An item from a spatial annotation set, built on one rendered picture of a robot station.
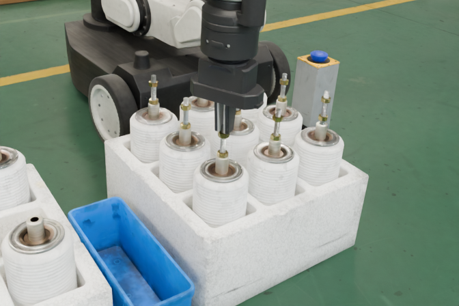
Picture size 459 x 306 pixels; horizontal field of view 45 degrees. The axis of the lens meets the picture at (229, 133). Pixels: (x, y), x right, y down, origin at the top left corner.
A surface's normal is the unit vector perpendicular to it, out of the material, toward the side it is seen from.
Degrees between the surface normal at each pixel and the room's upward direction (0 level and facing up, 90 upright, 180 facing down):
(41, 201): 0
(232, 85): 90
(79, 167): 0
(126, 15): 90
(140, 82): 45
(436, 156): 0
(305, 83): 90
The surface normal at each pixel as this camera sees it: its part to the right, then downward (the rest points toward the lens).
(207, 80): -0.46, 0.40
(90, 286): 0.06, -0.87
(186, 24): -0.78, 0.26
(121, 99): 0.44, -0.36
